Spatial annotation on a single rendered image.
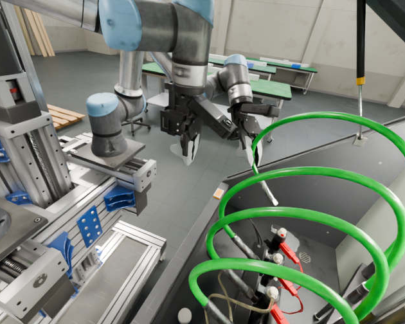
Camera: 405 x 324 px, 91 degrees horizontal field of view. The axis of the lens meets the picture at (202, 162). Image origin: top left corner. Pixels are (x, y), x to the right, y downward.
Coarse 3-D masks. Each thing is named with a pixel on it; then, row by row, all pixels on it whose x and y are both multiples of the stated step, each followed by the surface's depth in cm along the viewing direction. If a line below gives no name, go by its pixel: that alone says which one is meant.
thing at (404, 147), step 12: (288, 120) 48; (348, 120) 39; (360, 120) 38; (372, 120) 37; (264, 132) 54; (384, 132) 36; (252, 144) 59; (396, 144) 35; (252, 168) 61; (384, 252) 42
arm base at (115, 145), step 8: (96, 136) 81; (104, 136) 80; (112, 136) 82; (120, 136) 85; (96, 144) 82; (104, 144) 82; (112, 144) 83; (120, 144) 85; (96, 152) 83; (104, 152) 83; (112, 152) 84; (120, 152) 86
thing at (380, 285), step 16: (256, 208) 31; (272, 208) 29; (288, 208) 28; (224, 224) 35; (336, 224) 26; (352, 224) 26; (208, 240) 39; (368, 240) 25; (384, 256) 25; (224, 272) 42; (384, 272) 26; (240, 288) 42; (384, 288) 27; (368, 304) 30
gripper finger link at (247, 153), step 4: (248, 140) 59; (240, 144) 61; (248, 144) 59; (240, 148) 61; (248, 148) 58; (236, 152) 63; (240, 152) 61; (244, 152) 59; (248, 152) 58; (252, 152) 59; (240, 156) 61; (244, 156) 59; (248, 156) 58; (252, 156) 59; (248, 160) 58; (252, 160) 58; (248, 164) 59; (252, 164) 59
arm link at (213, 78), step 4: (216, 72) 67; (208, 76) 67; (212, 76) 67; (216, 76) 66; (212, 80) 65; (216, 80) 66; (212, 84) 64; (216, 84) 66; (220, 84) 66; (216, 88) 66; (220, 88) 67; (216, 92) 66; (220, 92) 68; (224, 92) 69
